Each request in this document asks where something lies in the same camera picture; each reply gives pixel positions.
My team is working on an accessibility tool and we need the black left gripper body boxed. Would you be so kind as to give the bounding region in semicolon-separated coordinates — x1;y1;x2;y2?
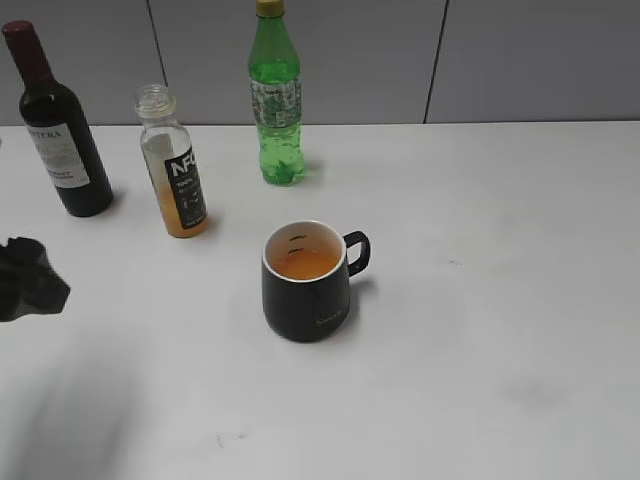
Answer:
1;237;71;323

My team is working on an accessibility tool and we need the dark red wine bottle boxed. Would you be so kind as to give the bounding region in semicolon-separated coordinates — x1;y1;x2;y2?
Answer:
2;20;114;217

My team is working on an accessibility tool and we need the green plastic soda bottle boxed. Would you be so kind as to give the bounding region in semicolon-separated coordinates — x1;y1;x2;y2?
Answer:
248;1;305;186

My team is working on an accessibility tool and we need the black ceramic mug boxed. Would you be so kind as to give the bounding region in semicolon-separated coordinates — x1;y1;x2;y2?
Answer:
261;220;371;343

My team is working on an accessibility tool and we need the NFC orange juice bottle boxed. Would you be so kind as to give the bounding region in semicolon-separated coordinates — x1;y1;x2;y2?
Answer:
135;84;208;238

